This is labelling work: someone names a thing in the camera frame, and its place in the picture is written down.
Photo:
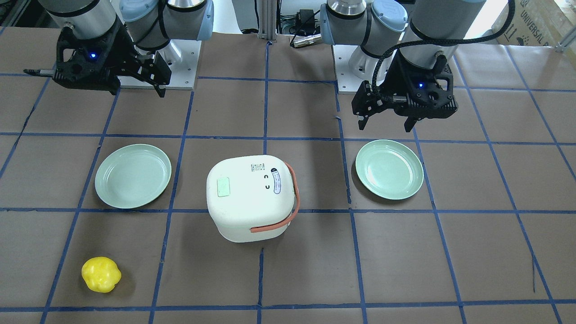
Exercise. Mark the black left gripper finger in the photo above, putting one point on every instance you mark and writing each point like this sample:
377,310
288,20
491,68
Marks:
362,122
410,123

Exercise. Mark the aluminium frame post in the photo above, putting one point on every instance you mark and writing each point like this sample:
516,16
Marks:
267,19

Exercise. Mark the green plate far from toy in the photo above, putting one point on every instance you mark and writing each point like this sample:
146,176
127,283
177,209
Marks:
389,169

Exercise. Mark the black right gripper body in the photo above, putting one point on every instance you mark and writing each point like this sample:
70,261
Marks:
120,53

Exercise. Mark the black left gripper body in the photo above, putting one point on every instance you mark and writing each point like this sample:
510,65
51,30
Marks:
398,77

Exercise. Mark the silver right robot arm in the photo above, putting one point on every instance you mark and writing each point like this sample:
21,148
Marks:
151,24

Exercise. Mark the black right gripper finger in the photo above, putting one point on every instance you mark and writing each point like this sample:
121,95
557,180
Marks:
160,90
113,87

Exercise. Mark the yellow toy bell pepper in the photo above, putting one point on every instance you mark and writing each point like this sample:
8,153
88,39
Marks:
101,274

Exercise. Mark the green plate near yellow toy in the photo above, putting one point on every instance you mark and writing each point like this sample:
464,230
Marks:
133,176

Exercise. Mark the cardboard box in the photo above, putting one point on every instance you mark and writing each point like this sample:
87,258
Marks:
539,23

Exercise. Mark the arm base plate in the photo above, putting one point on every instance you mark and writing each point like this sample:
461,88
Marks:
182,57
352,67

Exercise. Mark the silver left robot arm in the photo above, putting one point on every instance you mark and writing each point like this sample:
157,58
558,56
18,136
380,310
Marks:
412,49

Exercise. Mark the black power adapter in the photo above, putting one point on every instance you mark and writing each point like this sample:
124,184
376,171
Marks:
306,18

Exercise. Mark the white rice cooker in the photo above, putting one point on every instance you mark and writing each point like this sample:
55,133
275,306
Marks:
252,198

